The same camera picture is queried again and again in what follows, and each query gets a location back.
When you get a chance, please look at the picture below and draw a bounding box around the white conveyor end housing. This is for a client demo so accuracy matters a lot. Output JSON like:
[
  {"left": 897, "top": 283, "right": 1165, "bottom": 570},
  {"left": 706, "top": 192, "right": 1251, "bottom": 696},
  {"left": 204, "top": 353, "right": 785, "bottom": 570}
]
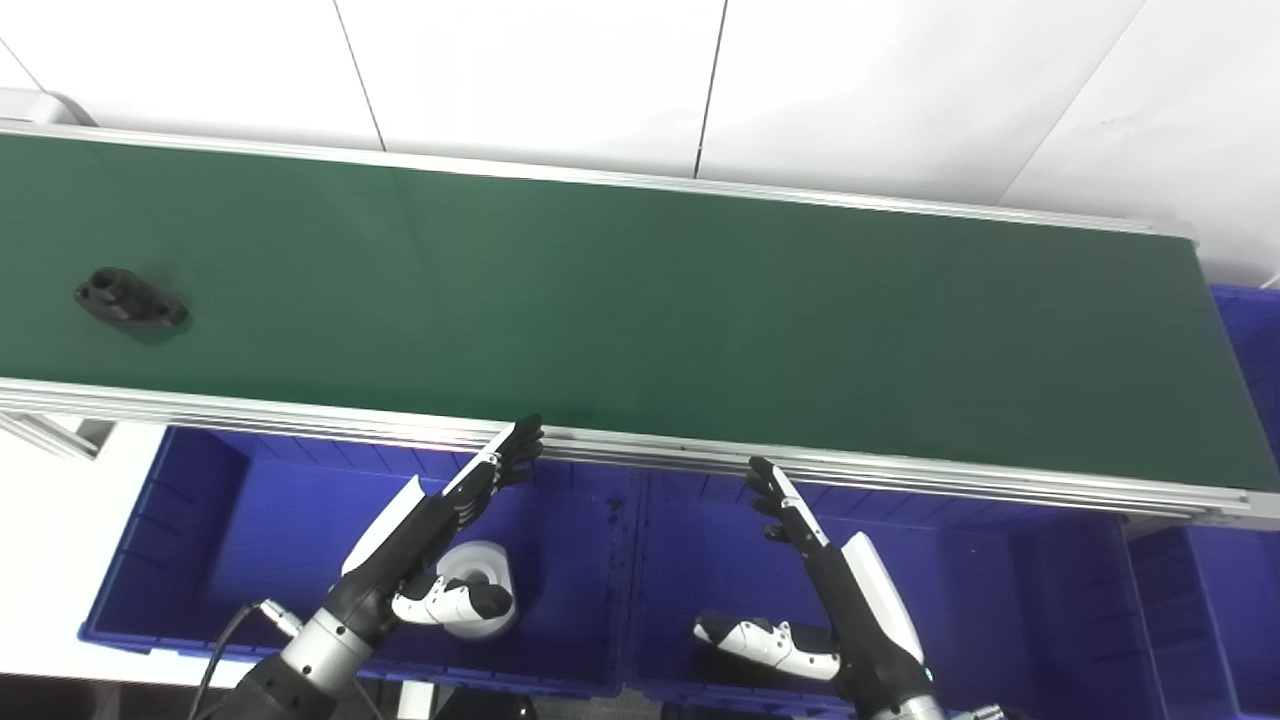
[{"left": 0, "top": 87, "right": 98, "bottom": 128}]

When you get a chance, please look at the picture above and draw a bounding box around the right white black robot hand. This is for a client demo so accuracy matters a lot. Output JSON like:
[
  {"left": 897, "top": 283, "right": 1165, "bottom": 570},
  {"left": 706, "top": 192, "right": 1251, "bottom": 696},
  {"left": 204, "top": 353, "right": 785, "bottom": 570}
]
[{"left": 694, "top": 456, "right": 941, "bottom": 719}]

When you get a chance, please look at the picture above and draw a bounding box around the white round plastic part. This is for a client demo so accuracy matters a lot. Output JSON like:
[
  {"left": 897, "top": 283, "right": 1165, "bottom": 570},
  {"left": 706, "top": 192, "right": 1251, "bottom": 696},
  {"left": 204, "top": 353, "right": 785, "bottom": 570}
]
[{"left": 436, "top": 540, "right": 521, "bottom": 641}]

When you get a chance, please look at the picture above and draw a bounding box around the green conveyor belt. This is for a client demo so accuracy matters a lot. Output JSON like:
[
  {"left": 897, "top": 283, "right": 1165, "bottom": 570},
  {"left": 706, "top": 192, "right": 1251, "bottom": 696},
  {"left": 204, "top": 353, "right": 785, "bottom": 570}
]
[{"left": 0, "top": 120, "right": 1280, "bottom": 531}]

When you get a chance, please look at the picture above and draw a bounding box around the aluminium conveyor support bracket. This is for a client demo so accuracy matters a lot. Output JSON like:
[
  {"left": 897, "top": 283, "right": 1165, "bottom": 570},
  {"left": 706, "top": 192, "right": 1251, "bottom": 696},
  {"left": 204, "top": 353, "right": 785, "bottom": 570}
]
[{"left": 0, "top": 408, "right": 116, "bottom": 461}]

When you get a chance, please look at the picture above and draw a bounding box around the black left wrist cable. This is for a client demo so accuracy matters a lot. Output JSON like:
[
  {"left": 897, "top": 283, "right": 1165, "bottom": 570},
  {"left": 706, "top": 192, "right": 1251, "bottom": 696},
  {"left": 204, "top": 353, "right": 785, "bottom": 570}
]
[{"left": 188, "top": 597, "right": 304, "bottom": 720}]

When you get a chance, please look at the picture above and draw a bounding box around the blue plastic bin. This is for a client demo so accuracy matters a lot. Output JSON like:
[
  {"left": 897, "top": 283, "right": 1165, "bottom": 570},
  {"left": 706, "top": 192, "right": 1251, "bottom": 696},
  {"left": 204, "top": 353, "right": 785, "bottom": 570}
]
[
  {"left": 78, "top": 424, "right": 653, "bottom": 699},
  {"left": 1125, "top": 283, "right": 1280, "bottom": 720},
  {"left": 625, "top": 468, "right": 1151, "bottom": 720}
]

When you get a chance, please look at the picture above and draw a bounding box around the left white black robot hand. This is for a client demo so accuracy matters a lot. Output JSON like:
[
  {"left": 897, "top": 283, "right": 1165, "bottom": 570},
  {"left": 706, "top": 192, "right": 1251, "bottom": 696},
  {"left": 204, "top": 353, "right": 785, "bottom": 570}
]
[{"left": 338, "top": 414, "right": 546, "bottom": 633}]

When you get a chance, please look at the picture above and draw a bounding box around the black flanged machine part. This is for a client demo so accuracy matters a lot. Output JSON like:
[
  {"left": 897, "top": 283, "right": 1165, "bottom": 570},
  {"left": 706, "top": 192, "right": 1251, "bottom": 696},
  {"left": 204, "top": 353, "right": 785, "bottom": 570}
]
[{"left": 74, "top": 266, "right": 192, "bottom": 337}]

